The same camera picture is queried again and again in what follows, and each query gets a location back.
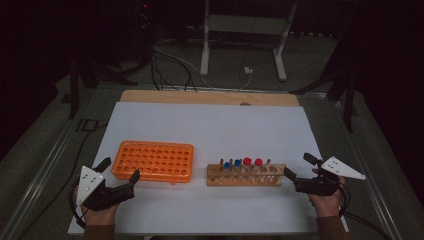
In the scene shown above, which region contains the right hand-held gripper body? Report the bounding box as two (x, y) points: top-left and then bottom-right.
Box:
(294, 156), (367, 197)

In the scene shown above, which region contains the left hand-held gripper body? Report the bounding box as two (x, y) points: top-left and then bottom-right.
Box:
(75, 165), (135, 212)

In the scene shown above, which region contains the orange plastic tube rack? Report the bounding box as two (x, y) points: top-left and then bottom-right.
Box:
(111, 140), (195, 185)

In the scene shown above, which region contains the wooden tube rack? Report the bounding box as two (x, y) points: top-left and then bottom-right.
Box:
(206, 158), (287, 187)

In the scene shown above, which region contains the person's right hand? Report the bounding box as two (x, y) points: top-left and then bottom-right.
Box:
(308, 168), (347, 219)

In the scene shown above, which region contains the person's left hand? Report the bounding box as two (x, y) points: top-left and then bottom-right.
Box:
(77, 199), (120, 228)

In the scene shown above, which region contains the black tripod stand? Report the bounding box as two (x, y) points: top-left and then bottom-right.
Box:
(67, 54), (138, 120)
(288, 33), (360, 133)

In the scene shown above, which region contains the white table mat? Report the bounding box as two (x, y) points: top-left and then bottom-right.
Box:
(67, 101), (350, 236)

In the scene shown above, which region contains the dark equipment with red light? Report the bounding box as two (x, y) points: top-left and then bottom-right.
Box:
(132, 0), (155, 66)

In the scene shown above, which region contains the white metal stand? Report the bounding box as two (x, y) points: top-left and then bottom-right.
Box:
(199, 0), (298, 82)

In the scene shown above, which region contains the black floor cable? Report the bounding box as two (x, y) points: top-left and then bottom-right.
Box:
(15, 123), (109, 240)

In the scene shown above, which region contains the left hand-held gripper cable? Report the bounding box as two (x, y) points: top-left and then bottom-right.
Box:
(68, 184), (87, 230)

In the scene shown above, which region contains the hand-held gripper cable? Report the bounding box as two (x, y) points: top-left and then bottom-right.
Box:
(337, 182), (392, 240)
(68, 184), (87, 230)

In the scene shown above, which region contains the metal floor rail frame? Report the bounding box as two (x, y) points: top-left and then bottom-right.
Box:
(0, 83), (403, 240)

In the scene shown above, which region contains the right hand-held gripper cable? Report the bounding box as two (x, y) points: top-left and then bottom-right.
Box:
(337, 182), (392, 240)

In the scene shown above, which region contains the white plug with cable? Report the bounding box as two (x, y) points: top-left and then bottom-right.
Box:
(237, 66), (254, 90)

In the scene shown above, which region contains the black floor cables bundle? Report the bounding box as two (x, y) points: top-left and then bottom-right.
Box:
(149, 44), (214, 92)

